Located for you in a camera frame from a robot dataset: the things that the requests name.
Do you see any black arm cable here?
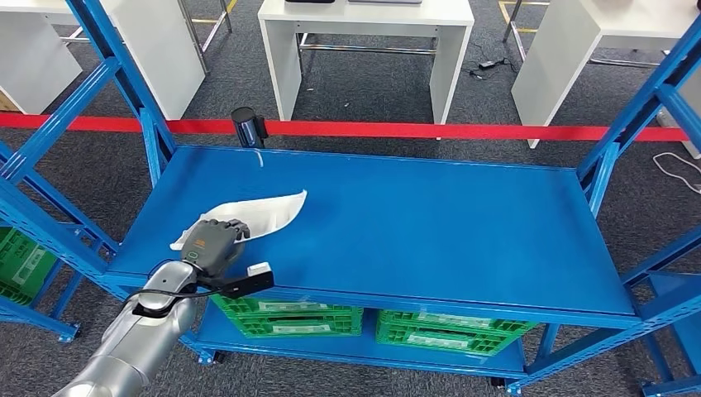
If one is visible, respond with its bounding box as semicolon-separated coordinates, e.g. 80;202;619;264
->
122;276;231;319

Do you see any red barrier belt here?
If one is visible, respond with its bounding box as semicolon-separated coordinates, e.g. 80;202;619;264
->
0;112;689;144

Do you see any black power adapter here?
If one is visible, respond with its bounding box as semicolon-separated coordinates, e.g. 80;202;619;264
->
468;41;518;81

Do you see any white cable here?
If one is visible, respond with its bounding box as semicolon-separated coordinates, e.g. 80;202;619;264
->
652;151;701;195

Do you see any white curved plastic part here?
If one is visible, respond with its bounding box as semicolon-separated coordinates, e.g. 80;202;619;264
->
169;189;308;252

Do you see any black belt stanchion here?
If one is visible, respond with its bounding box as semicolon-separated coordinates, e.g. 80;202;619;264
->
230;107;269;150

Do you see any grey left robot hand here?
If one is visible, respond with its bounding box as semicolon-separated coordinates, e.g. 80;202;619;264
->
180;218;251;278

